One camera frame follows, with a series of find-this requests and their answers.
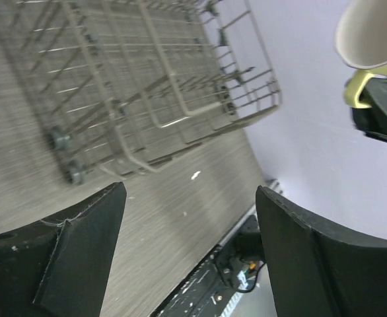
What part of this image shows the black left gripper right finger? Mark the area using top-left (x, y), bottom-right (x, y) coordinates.
top-left (256, 186), bottom-right (387, 316)

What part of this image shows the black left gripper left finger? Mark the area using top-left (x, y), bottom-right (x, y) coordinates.
top-left (0, 182), bottom-right (127, 316)

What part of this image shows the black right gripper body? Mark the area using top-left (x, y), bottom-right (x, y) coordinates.
top-left (351, 78), bottom-right (387, 143)

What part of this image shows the yellow-green mug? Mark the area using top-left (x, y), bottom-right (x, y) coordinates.
top-left (335, 0), bottom-right (387, 109)

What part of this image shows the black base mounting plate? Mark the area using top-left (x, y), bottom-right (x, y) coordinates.
top-left (151, 214), bottom-right (265, 317)

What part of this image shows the grey wire dish rack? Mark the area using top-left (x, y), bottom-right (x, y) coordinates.
top-left (0, 1), bottom-right (282, 185)

